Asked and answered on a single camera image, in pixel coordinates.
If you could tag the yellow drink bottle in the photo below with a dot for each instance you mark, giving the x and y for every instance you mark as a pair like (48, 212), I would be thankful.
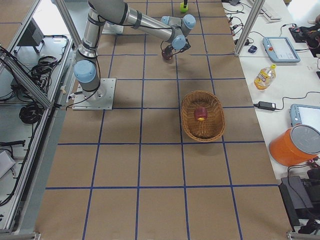
(265, 77)

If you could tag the black power adapter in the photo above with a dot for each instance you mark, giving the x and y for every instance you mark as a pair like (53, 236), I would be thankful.
(263, 105)

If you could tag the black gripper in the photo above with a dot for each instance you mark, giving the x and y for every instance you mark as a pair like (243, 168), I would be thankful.
(170, 49)

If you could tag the blue teach pendant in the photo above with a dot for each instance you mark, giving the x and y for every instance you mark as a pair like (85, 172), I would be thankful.
(305, 115)
(280, 50)

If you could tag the dark red apple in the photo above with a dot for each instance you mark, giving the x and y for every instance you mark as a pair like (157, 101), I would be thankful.
(167, 55)

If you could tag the aluminium frame post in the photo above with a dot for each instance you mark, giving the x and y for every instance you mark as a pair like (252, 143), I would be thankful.
(251, 19)

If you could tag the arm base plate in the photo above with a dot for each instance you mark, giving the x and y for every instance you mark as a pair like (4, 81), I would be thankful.
(112, 29)
(102, 99)

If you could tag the orange bucket with lid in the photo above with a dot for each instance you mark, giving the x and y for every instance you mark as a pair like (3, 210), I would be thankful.
(296, 145)

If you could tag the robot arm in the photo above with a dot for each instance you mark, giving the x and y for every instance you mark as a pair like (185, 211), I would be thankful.
(173, 30)

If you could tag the wicker basket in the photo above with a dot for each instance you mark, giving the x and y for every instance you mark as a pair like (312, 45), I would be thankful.
(213, 127)

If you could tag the green apple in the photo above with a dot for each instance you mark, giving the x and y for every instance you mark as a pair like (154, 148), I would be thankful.
(183, 7)

